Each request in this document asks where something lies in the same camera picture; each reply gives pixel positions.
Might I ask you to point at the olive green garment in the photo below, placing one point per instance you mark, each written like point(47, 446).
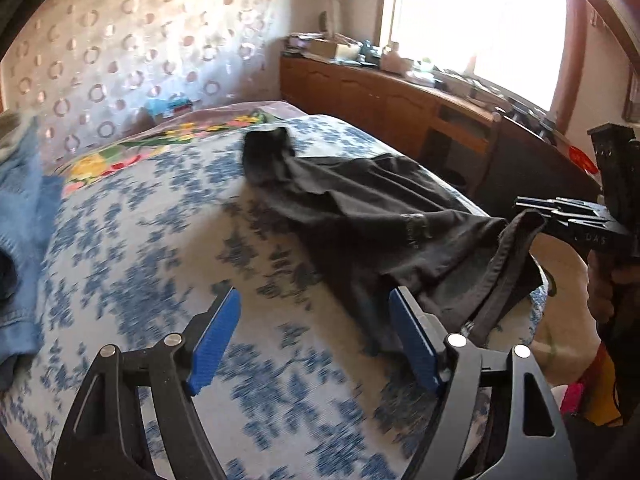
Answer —
point(10, 135)

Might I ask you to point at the orange yellow cloth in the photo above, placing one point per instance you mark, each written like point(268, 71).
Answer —
point(602, 395)

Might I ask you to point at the pile of assorted clutter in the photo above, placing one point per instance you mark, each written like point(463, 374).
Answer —
point(400, 62)

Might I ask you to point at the pink object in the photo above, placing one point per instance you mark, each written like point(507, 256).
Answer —
point(572, 399)

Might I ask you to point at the blue box behind bed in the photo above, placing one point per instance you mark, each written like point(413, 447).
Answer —
point(156, 107)

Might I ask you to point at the circle pattern curtain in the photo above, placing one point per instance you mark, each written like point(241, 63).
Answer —
point(150, 35)

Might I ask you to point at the red ornament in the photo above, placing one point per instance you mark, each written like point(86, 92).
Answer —
point(582, 157)

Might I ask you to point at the dark wooden furniture panel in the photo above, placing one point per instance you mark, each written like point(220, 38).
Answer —
point(540, 160)

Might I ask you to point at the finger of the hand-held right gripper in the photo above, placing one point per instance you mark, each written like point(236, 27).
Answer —
point(590, 235)
point(565, 207)

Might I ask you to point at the colourful floral pillow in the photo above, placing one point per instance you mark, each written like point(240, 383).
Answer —
point(150, 145)

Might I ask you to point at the black pants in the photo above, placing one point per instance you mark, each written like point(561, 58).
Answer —
point(360, 210)

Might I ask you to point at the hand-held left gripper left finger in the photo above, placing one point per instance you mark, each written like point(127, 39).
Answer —
point(215, 340)

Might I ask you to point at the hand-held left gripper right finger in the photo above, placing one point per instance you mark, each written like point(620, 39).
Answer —
point(415, 340)

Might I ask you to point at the person's right hand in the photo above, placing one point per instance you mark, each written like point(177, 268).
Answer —
point(622, 285)

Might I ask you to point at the small cardboard box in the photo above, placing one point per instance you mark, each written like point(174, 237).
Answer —
point(180, 106)

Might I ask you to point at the blue denim jeans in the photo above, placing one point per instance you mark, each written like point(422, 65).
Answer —
point(25, 210)

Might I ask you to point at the window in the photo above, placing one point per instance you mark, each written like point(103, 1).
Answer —
point(475, 10)

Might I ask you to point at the bed with blue floral sheet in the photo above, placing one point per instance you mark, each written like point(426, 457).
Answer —
point(150, 260)

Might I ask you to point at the wooden sideboard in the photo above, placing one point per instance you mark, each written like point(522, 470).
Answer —
point(350, 90)

